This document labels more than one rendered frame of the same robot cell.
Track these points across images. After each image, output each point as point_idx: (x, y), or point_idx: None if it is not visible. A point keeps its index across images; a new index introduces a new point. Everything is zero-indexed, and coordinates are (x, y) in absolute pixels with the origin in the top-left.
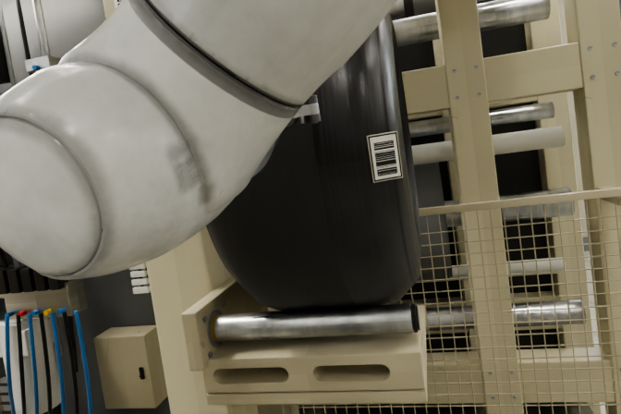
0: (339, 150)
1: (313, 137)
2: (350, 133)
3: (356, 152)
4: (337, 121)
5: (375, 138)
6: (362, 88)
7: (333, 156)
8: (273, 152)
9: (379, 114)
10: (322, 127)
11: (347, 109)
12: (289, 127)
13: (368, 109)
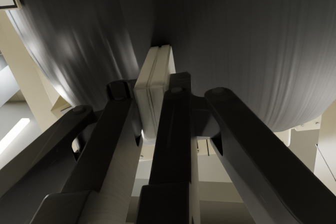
0: None
1: (120, 8)
2: (50, 14)
3: None
4: (78, 38)
5: (5, 3)
6: (60, 78)
7: None
8: None
9: (27, 36)
10: (106, 28)
11: (69, 55)
12: (172, 27)
13: (40, 48)
